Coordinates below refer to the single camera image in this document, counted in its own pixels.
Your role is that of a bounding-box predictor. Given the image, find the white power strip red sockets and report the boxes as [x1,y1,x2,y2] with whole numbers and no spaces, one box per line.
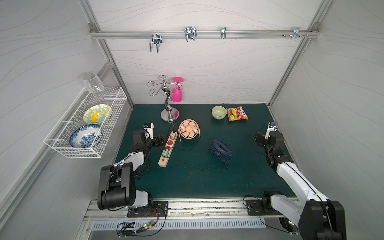
[158,134,178,168]

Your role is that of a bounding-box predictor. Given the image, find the green USB power adapter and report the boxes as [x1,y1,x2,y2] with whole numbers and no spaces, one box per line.
[162,149,170,158]

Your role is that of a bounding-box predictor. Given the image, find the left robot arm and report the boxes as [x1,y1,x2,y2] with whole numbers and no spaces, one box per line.
[97,130,165,212]

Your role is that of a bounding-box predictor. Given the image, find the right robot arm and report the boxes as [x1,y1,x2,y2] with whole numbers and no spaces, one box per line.
[254,131,347,240]

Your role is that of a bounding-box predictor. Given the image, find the orange desk fan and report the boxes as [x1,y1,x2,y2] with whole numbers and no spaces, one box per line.
[178,119,201,141]

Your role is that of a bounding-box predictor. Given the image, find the navy blue desk fan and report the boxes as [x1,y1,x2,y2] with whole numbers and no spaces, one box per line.
[209,139,233,164]

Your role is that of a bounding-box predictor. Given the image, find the chrome cup holder stand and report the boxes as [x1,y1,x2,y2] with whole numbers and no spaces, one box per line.
[147,75,180,123]

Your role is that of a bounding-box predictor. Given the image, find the colourful candy bag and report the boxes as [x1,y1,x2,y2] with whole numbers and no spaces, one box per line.
[227,106,249,122]

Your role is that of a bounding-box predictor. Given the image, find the green ceramic bowl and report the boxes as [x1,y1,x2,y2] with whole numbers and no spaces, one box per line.
[211,106,228,120]

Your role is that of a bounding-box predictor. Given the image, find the pink plastic goblet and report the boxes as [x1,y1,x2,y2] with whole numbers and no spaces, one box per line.
[171,77,184,103]

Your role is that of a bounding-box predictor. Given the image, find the yellow green patterned plate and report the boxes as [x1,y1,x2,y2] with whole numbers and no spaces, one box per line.
[83,104,112,126]

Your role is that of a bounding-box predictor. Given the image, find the blue white patterned plate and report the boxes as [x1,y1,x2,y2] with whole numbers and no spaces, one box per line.
[70,125,103,148]

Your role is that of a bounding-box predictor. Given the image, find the clear drinking glass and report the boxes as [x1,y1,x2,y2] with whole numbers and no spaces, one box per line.
[83,73,104,94]

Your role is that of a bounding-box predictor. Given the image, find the metal hook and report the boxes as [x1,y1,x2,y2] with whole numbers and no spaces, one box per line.
[282,27,309,39]
[184,27,197,42]
[149,34,163,54]
[221,27,227,40]

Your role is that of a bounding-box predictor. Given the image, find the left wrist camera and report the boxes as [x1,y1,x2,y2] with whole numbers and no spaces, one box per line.
[143,123,154,139]

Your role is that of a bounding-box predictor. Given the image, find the black orange fan cable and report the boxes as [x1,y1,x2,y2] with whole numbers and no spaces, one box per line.
[165,121,194,152]

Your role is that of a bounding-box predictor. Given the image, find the black power strip cord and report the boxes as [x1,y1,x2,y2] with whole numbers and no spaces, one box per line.
[134,151,161,180]

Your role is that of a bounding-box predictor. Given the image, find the black blue fan cable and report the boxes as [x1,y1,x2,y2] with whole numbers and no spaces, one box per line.
[167,155,229,172]

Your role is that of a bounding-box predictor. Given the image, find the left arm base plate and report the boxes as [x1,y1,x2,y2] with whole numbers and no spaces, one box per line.
[127,201,169,218]

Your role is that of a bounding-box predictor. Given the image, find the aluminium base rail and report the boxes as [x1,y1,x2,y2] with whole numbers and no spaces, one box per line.
[84,197,261,221]

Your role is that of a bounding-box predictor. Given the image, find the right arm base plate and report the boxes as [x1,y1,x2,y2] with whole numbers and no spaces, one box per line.
[245,199,275,216]

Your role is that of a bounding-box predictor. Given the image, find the white wire basket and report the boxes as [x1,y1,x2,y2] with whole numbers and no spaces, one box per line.
[44,87,127,158]

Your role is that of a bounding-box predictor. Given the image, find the white slotted cable duct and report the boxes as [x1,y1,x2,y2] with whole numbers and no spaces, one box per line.
[91,218,266,231]

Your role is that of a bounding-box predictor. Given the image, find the small circuit board wires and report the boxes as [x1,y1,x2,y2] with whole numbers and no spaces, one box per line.
[116,220,166,238]

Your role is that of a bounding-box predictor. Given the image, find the aluminium top rail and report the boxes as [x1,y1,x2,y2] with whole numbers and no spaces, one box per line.
[90,24,321,40]

